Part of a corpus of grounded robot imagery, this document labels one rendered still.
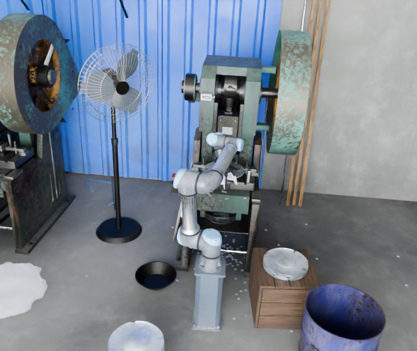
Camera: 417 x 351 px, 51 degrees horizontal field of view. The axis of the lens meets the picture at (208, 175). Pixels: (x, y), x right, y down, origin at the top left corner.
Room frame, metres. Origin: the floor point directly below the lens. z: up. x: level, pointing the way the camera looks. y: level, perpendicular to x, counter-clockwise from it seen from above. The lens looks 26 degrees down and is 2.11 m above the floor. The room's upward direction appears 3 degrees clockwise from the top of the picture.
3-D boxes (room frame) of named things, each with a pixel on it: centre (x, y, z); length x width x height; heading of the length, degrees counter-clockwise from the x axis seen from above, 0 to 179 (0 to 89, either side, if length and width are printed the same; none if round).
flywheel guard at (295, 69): (3.01, -0.46, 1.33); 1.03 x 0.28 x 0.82; 176
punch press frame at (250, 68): (3.07, -0.13, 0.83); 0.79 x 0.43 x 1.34; 176
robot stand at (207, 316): (2.13, -0.04, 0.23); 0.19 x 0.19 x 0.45; 89
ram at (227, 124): (2.88, -0.12, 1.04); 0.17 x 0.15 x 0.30; 176
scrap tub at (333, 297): (1.78, -0.77, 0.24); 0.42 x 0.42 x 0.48
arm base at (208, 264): (2.13, -0.04, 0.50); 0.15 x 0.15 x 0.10
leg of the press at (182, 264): (3.08, 0.14, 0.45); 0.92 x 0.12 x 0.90; 176
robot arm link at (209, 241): (2.14, -0.04, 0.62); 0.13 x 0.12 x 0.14; 70
